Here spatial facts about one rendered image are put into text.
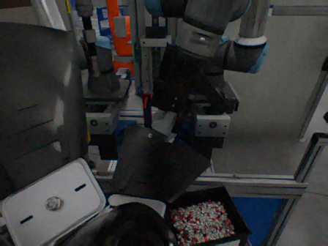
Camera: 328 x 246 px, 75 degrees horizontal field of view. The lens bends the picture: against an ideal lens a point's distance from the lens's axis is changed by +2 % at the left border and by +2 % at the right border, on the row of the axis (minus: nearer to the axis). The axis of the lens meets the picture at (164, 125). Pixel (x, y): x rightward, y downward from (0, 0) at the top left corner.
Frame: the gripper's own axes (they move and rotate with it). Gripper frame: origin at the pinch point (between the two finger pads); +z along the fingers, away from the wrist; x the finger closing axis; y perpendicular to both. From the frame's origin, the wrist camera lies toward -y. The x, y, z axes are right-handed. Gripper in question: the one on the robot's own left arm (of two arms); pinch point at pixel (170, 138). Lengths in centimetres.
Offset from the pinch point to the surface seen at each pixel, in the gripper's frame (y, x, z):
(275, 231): -60, -13, 41
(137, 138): 7.5, 1.6, 1.5
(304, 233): -124, -47, 80
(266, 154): -128, -130, 79
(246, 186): -35.3, -13.0, 20.6
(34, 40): 25.3, 9.4, -16.5
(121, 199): 7.7, 19.2, 0.2
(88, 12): 14.3, 22.0, -24.7
